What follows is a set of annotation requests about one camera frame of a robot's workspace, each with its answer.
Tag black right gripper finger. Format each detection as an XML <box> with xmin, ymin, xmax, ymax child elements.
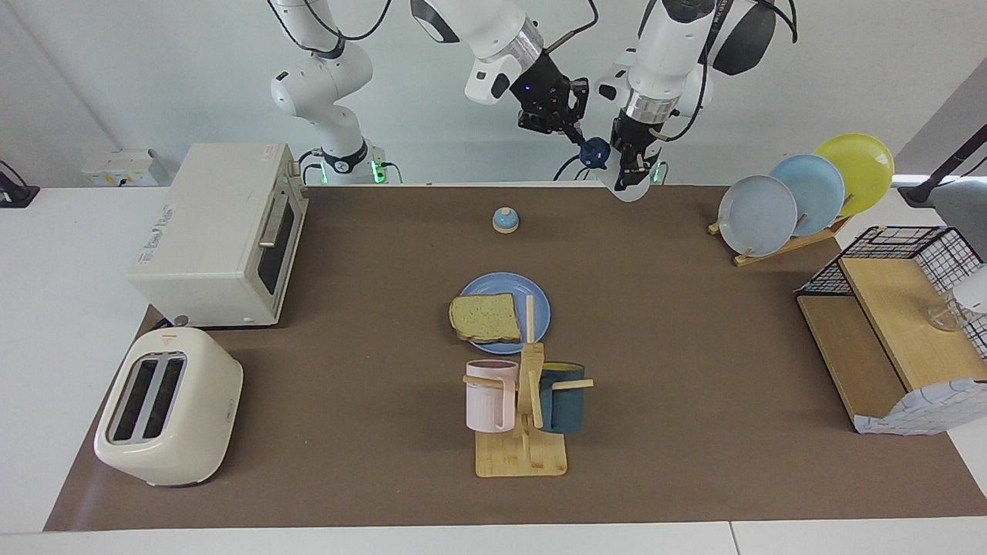
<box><xmin>561</xmin><ymin>76</ymin><xmax>593</xmax><ymax>146</ymax></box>
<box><xmin>516</xmin><ymin>109</ymin><xmax>587</xmax><ymax>149</ymax></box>

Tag seasoning bottle with blue cap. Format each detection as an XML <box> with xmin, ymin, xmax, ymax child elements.
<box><xmin>579</xmin><ymin>136</ymin><xmax>664</xmax><ymax>204</ymax></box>

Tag toasted bread slice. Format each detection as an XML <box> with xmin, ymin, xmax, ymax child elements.
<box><xmin>449</xmin><ymin>292</ymin><xmax>523</xmax><ymax>345</ymax></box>

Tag grey round plate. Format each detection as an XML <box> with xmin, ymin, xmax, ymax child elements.
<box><xmin>717</xmin><ymin>175</ymin><xmax>799</xmax><ymax>257</ymax></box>

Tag wooden plate rack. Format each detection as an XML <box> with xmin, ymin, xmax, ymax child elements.
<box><xmin>708</xmin><ymin>193</ymin><xmax>855</xmax><ymax>267</ymax></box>

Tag light blue round plate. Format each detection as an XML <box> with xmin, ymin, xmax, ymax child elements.
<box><xmin>770</xmin><ymin>154</ymin><xmax>847</xmax><ymax>237</ymax></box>

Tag yellow round plate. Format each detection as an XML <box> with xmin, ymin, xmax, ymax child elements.
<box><xmin>814</xmin><ymin>133</ymin><xmax>896</xmax><ymax>218</ymax></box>

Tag dark teal mug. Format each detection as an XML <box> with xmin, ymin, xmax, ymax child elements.
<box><xmin>537</xmin><ymin>362</ymin><xmax>587</xmax><ymax>435</ymax></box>

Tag pink ribbed mug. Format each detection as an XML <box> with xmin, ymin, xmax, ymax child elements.
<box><xmin>465</xmin><ymin>359</ymin><xmax>519</xmax><ymax>433</ymax></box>

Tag brown table mat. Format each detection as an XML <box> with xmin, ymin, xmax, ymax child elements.
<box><xmin>44</xmin><ymin>185</ymin><xmax>987</xmax><ymax>533</ymax></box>

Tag wooden shelf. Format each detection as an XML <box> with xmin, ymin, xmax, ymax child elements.
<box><xmin>794</xmin><ymin>225</ymin><xmax>987</xmax><ymax>436</ymax></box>

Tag wooden mug tree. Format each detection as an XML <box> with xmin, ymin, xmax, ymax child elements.
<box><xmin>463</xmin><ymin>294</ymin><xmax>595</xmax><ymax>479</ymax></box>

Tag grey chair back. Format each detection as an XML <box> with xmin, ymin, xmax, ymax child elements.
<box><xmin>929</xmin><ymin>179</ymin><xmax>987</xmax><ymax>257</ymax></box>

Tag clear glass cup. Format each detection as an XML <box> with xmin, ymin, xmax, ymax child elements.
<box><xmin>925</xmin><ymin>297</ymin><xmax>972</xmax><ymax>333</ymax></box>

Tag white toaster oven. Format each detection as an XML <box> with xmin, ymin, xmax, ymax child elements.
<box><xmin>127</xmin><ymin>142</ymin><xmax>311</xmax><ymax>328</ymax></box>

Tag white blue-grid cloth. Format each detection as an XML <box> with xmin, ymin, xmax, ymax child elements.
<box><xmin>854</xmin><ymin>378</ymin><xmax>987</xmax><ymax>436</ymax></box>

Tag white power strip box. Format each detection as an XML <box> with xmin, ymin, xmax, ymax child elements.
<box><xmin>81</xmin><ymin>149</ymin><xmax>172</xmax><ymax>188</ymax></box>

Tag cream two-slot toaster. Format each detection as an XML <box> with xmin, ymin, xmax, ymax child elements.
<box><xmin>93</xmin><ymin>326</ymin><xmax>244</xmax><ymax>488</ymax></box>

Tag black left base cable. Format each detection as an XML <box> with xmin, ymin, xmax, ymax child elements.
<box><xmin>554</xmin><ymin>150</ymin><xmax>595</xmax><ymax>183</ymax></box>

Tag black base cable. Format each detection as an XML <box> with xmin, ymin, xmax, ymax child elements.
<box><xmin>297</xmin><ymin>149</ymin><xmax>403</xmax><ymax>186</ymax></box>
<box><xmin>554</xmin><ymin>150</ymin><xmax>595</xmax><ymax>183</ymax></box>

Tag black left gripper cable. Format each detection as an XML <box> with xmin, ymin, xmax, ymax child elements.
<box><xmin>652</xmin><ymin>0</ymin><xmax>800</xmax><ymax>143</ymax></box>

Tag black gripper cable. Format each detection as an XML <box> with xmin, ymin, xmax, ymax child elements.
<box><xmin>544</xmin><ymin>0</ymin><xmax>601</xmax><ymax>56</ymax></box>
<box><xmin>652</xmin><ymin>0</ymin><xmax>800</xmax><ymax>143</ymax></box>

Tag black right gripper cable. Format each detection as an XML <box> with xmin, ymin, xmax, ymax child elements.
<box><xmin>544</xmin><ymin>0</ymin><xmax>601</xmax><ymax>56</ymax></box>

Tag black right base cable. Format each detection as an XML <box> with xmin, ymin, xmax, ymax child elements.
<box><xmin>297</xmin><ymin>149</ymin><xmax>403</xmax><ymax>186</ymax></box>

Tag black camera stand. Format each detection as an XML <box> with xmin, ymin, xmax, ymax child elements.
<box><xmin>898</xmin><ymin>123</ymin><xmax>987</xmax><ymax>207</ymax></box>

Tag black wire basket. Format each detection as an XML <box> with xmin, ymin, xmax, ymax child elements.
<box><xmin>794</xmin><ymin>225</ymin><xmax>987</xmax><ymax>359</ymax></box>

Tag black clamp mount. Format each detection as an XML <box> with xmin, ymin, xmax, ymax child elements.
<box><xmin>0</xmin><ymin>160</ymin><xmax>41</xmax><ymax>209</ymax></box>

